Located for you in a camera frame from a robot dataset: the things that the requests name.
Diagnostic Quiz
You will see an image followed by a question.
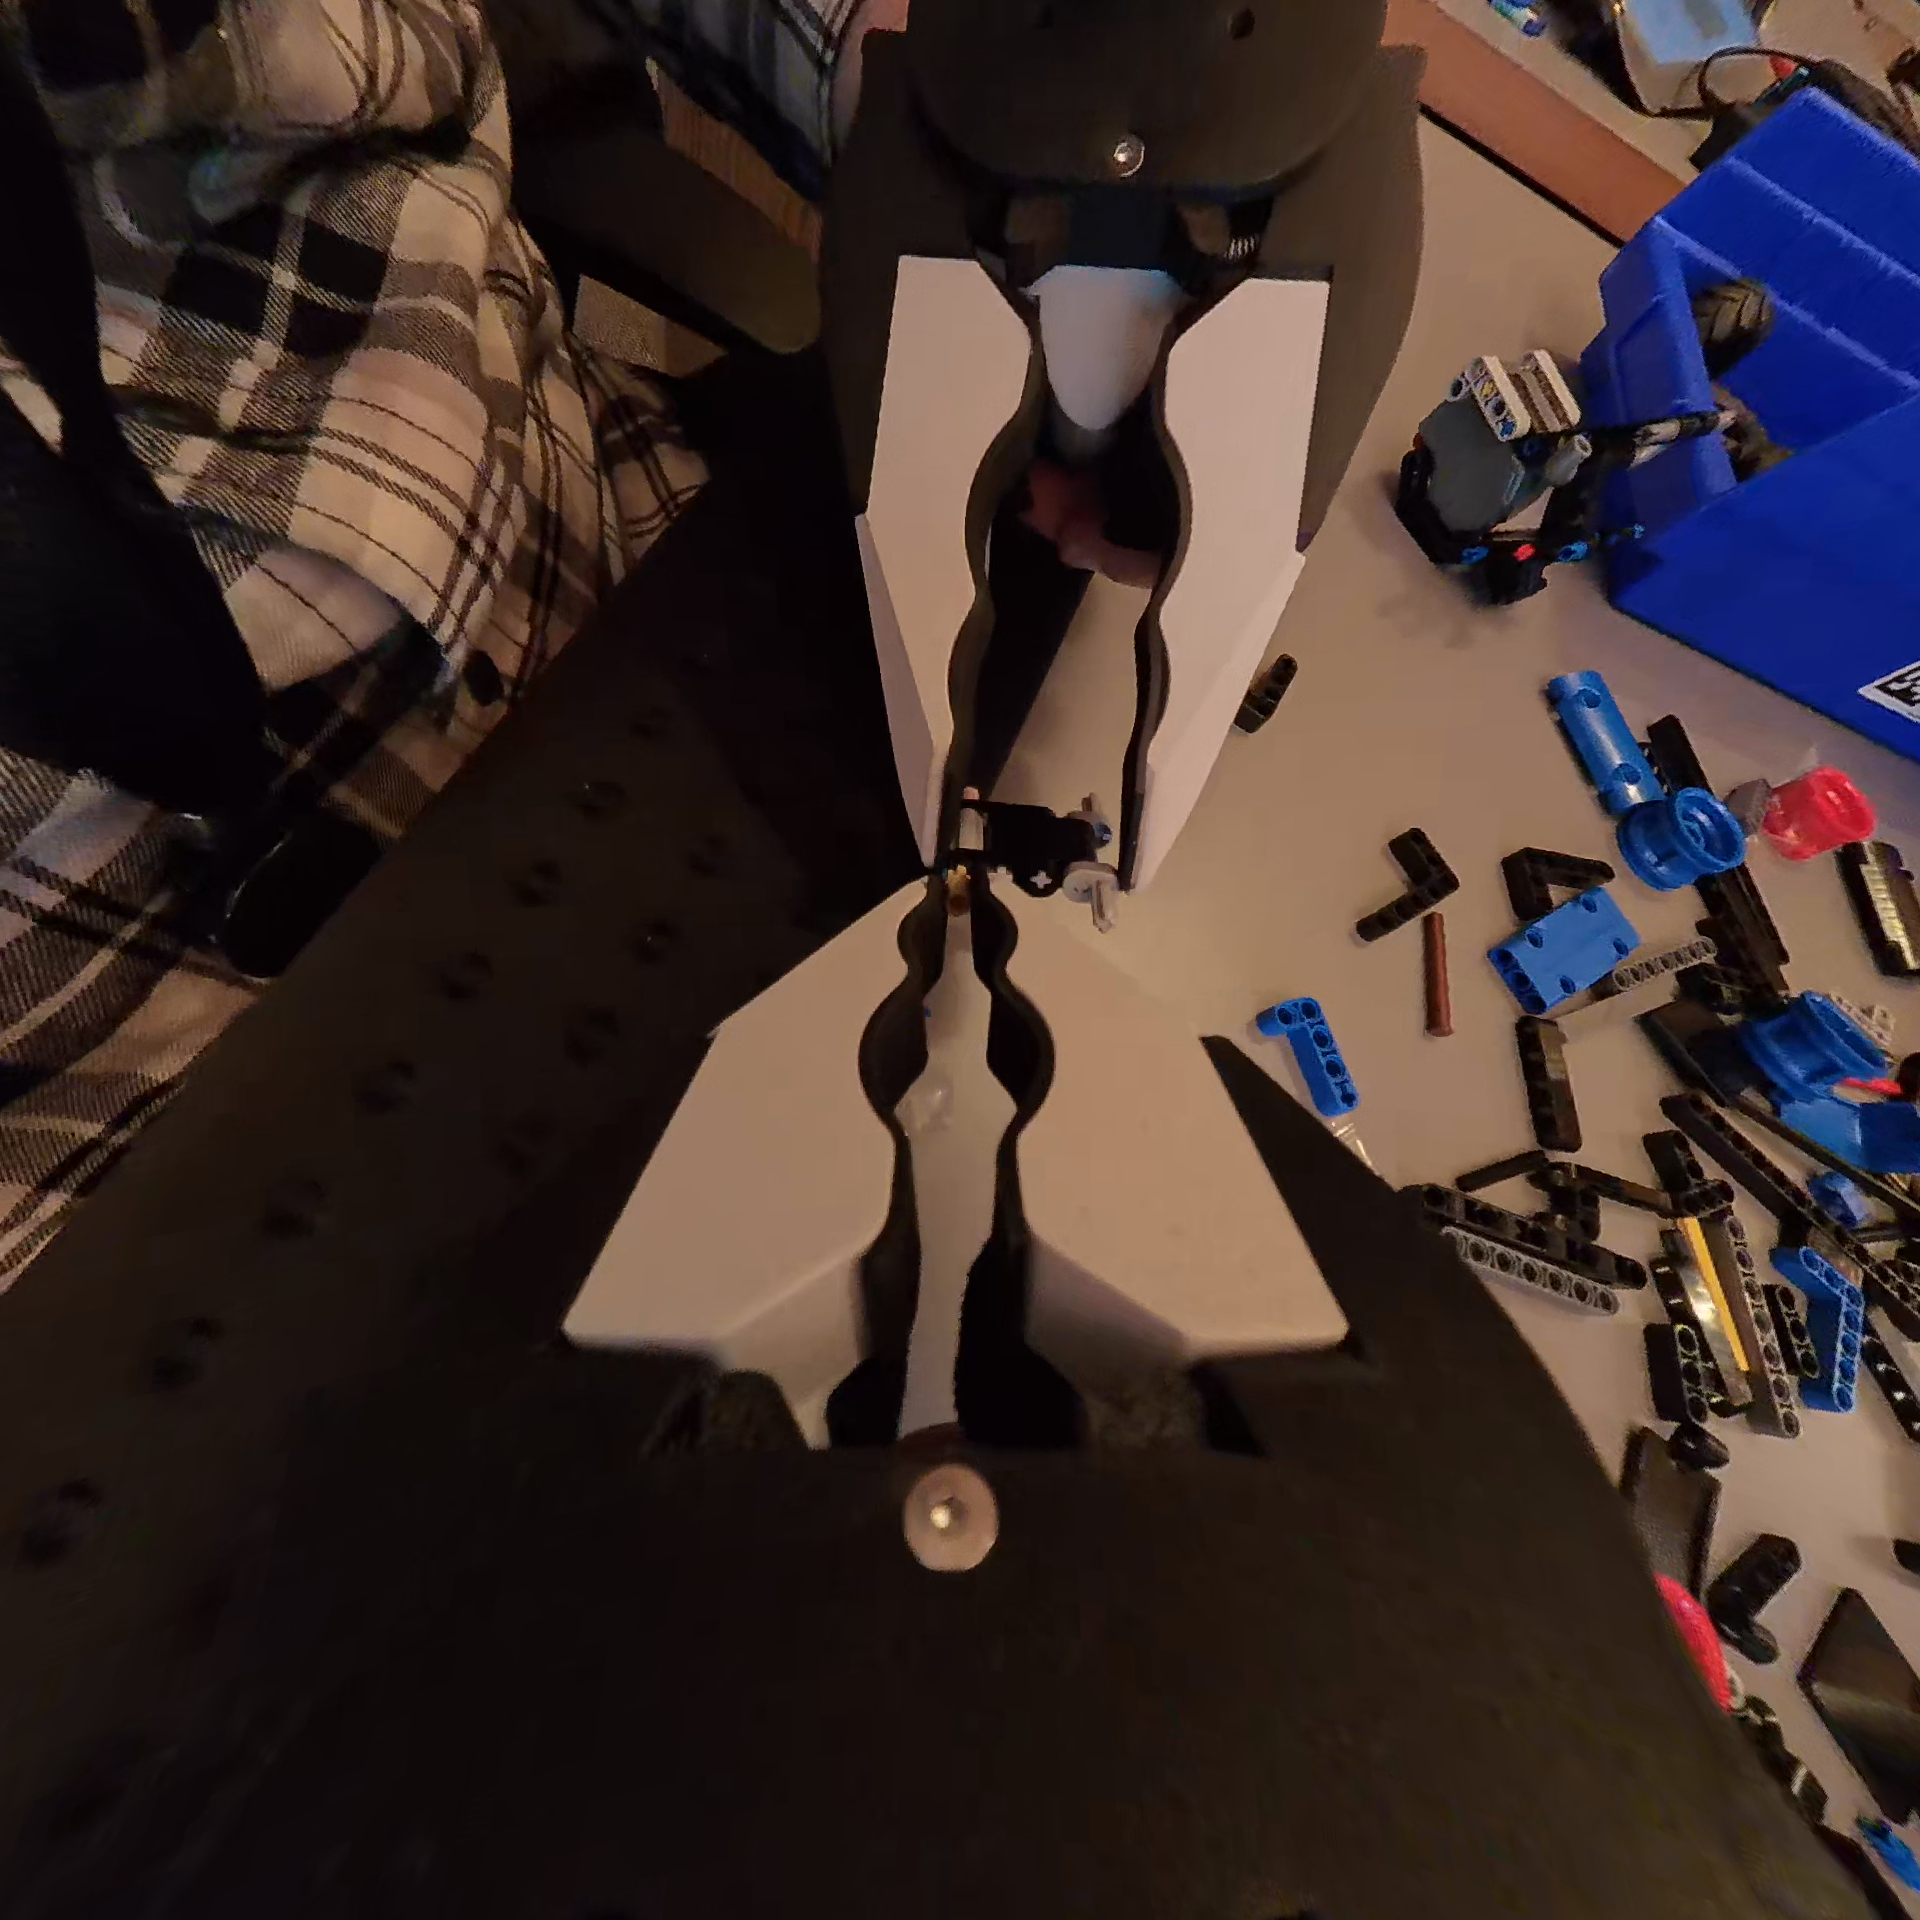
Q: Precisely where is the black flat liftarm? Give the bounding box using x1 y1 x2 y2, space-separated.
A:
1707 1533 1806 1664

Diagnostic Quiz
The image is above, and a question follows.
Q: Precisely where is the black glossy curved panel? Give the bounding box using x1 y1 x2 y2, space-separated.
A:
1617 1425 1729 1600

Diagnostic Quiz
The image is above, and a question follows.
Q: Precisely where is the blue angled beam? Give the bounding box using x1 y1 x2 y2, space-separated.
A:
1770 1247 1870 1413

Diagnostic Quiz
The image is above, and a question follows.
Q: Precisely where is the black thick beam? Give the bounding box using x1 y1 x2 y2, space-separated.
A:
1642 1320 1713 1426

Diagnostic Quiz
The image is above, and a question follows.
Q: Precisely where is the red wheel rim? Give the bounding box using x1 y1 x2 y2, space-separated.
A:
1651 1572 1740 1713
1757 768 1876 860

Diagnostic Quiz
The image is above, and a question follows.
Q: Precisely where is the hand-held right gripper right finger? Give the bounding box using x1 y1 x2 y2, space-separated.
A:
961 873 1353 1444

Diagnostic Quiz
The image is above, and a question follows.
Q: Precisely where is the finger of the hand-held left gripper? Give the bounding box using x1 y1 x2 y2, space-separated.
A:
853 257 1041 873
1117 267 1339 893

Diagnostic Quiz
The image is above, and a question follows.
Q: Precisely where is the grey desk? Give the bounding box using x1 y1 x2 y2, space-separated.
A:
901 106 1920 1920

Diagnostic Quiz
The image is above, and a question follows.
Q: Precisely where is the blue flat panel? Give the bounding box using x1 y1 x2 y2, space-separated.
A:
1485 883 1644 1016

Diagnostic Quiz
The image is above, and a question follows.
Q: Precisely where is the blue short liftarm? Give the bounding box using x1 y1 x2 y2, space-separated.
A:
1254 995 1365 1120

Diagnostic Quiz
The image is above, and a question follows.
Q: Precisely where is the black short liftarm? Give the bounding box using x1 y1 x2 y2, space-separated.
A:
1500 848 1619 924

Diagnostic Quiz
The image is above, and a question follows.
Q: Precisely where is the background wooden table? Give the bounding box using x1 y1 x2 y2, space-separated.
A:
1381 0 1920 245

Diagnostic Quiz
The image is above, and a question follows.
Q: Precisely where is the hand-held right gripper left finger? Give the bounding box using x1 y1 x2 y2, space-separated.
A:
563 877 962 1450

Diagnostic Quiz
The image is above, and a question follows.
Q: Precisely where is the blue storage bin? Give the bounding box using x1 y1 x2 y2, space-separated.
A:
1593 82 1920 745

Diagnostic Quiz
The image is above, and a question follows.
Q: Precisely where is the light grey long beam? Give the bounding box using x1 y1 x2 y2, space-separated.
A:
1593 940 1720 999

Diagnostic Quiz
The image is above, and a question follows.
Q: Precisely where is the person's left hand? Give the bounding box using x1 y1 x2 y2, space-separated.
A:
1024 461 1161 585

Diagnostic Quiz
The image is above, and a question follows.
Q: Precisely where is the blue wheel rim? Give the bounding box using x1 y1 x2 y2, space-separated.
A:
1732 989 1896 1120
1617 786 1749 893

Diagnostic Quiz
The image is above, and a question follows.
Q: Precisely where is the black long beam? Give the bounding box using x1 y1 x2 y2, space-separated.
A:
1401 1183 1652 1291

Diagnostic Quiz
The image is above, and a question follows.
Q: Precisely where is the black and grey brick assembly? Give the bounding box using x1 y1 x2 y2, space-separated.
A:
937 786 1126 936

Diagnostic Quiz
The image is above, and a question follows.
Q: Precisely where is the dark grey long beam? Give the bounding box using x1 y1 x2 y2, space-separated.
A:
1440 1223 1626 1320

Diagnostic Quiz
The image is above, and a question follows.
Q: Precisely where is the black square panel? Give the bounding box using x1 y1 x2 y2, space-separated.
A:
1797 1587 1920 1824

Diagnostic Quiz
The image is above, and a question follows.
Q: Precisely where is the black rectangular panel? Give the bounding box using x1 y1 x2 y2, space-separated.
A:
1516 1016 1587 1157

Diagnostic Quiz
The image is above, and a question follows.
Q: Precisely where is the black strap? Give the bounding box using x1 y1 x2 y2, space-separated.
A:
0 45 452 986

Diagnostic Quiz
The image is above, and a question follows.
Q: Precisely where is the black rubber tyre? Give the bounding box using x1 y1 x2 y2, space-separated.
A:
1691 277 1778 377

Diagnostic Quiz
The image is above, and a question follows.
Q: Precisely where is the yellow axle rod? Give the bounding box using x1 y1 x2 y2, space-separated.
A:
1681 1218 1757 1373

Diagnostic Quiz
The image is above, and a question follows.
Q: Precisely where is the blue rounded panel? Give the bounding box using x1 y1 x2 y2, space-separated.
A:
1545 669 1665 818

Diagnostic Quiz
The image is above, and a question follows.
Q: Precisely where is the black angled liftarm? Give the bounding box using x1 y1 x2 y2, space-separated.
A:
1353 828 1465 947

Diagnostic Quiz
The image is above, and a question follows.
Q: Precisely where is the blue fairing panel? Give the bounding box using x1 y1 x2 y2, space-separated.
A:
1821 1095 1920 1180

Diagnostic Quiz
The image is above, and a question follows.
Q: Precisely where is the dark grey beam with holes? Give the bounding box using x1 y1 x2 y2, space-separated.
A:
1697 1207 1806 1442

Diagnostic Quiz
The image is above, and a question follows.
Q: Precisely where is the black and blue model chassis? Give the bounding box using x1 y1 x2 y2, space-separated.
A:
1394 347 1749 609

